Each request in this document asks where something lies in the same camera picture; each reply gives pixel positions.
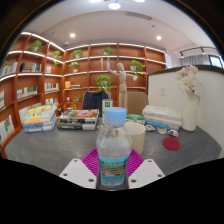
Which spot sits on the tan chair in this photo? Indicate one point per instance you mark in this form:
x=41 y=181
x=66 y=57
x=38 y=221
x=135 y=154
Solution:
x=137 y=101

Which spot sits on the cream cup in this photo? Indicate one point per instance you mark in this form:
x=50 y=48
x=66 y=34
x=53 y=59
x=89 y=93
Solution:
x=138 y=136

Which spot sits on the white book stack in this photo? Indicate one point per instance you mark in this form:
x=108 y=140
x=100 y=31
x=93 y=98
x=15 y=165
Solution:
x=161 y=113

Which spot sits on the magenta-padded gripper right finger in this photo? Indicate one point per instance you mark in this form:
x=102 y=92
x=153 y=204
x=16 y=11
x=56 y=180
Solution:
x=146 y=171

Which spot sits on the flat round red coaster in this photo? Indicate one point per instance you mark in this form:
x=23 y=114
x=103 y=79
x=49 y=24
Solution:
x=171 y=143

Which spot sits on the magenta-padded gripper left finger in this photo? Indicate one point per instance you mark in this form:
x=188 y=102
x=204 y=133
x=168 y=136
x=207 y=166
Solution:
x=76 y=171

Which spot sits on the clear water bottle blue cap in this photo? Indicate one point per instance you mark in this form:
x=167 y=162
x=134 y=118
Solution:
x=113 y=150

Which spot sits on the white wall switch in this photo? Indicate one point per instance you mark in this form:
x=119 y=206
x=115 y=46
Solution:
x=163 y=91

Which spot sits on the wooden artist mannequin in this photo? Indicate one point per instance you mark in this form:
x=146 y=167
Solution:
x=122 y=86

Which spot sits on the window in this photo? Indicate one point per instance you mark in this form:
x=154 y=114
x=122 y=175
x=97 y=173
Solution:
x=215 y=61

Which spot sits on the grey curtain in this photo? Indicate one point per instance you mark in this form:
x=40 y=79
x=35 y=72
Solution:
x=196 y=60

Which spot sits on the white vase with flowers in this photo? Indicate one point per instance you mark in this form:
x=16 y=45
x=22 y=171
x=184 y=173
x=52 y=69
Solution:
x=190 y=113

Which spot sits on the colourful book stack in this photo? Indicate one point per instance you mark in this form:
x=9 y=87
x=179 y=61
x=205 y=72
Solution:
x=40 y=120

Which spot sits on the wooden shelf unit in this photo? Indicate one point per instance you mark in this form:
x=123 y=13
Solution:
x=100 y=65

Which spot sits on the small green white carton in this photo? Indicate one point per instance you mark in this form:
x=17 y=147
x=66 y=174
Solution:
x=107 y=105

